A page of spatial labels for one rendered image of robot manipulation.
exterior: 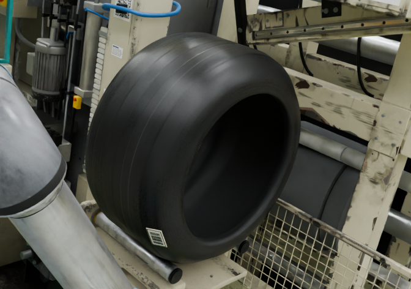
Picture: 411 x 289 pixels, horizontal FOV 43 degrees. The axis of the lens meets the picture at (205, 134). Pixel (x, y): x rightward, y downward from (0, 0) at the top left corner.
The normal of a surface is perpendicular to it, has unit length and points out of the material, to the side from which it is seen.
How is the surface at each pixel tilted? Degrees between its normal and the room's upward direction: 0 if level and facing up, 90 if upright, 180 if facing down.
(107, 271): 73
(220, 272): 0
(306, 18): 90
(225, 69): 47
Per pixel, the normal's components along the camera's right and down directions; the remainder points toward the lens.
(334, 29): -0.69, 0.11
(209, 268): 0.18, -0.93
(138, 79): -0.40, -0.52
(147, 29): 0.70, 0.36
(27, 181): 0.51, 0.12
